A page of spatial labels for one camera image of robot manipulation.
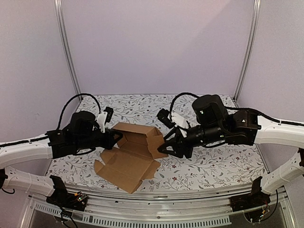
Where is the aluminium front rail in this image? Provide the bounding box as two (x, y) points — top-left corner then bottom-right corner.
(22, 184), (296, 228)

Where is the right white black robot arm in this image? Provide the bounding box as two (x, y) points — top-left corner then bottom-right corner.
(157, 95), (304, 207)

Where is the left aluminium frame post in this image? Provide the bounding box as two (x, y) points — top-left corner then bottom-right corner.
(54, 0), (81, 94)

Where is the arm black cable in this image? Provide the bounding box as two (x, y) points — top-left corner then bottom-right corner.
(0, 94), (102, 145)
(168, 92), (304, 126)

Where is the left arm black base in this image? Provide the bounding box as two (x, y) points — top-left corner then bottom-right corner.
(46, 175), (88, 211)

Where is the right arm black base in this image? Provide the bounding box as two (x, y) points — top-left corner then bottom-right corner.
(229, 176), (270, 212)

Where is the right aluminium frame post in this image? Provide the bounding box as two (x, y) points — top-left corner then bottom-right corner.
(233, 0), (262, 103)

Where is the aluminium frame post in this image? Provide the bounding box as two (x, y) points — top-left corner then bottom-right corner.
(54, 0), (81, 94)
(233, 0), (262, 103)

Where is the brown cardboard box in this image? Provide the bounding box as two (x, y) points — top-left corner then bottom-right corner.
(94, 122), (168, 194)

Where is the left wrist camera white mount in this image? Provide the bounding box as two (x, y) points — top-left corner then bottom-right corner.
(96, 106), (114, 133)

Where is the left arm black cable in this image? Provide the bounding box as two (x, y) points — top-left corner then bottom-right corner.
(0, 94), (102, 145)

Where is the floral patterned table mat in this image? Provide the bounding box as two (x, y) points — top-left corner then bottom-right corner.
(46, 94), (270, 192)

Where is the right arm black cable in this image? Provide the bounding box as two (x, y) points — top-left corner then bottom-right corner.
(168, 92), (304, 126)

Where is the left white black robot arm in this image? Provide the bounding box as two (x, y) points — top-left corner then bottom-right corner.
(0, 111), (123, 206)

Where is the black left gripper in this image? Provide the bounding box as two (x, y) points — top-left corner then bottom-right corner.
(75, 128), (123, 151)

